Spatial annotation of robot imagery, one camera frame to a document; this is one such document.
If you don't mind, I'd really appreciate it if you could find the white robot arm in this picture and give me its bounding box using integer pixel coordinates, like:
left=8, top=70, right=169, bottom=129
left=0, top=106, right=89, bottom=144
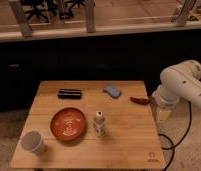
left=152, top=60, right=201, bottom=123

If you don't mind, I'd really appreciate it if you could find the black rectangular case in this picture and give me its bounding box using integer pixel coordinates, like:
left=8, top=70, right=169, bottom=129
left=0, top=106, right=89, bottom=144
left=58, top=89, right=82, bottom=99

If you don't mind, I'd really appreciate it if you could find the orange ceramic plate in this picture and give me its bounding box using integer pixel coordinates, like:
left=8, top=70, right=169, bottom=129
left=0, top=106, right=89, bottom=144
left=50, top=107, right=87, bottom=142

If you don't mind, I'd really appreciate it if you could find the light blue cloth object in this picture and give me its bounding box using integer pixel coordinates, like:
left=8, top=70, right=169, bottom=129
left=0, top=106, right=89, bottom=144
left=104, top=86, right=122, bottom=98

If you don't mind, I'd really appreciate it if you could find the red chili pepper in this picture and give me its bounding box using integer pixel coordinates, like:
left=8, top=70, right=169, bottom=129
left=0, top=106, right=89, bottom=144
left=130, top=97, right=150, bottom=105

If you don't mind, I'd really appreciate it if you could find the white paper cup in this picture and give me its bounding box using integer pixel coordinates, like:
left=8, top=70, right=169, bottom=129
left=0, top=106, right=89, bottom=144
left=21, top=131, right=46, bottom=155

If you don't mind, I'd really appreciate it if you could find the clear plastic bottle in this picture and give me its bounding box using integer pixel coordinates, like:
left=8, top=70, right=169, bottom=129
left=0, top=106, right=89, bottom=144
left=93, top=111, right=105, bottom=136

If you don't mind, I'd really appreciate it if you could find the black office chair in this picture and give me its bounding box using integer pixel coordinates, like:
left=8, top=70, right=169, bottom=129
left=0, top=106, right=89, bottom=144
left=20, top=0, right=49, bottom=22

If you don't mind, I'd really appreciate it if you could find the black cable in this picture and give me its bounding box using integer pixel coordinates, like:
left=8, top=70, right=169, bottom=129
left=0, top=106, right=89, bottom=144
left=158, top=101, right=193, bottom=171

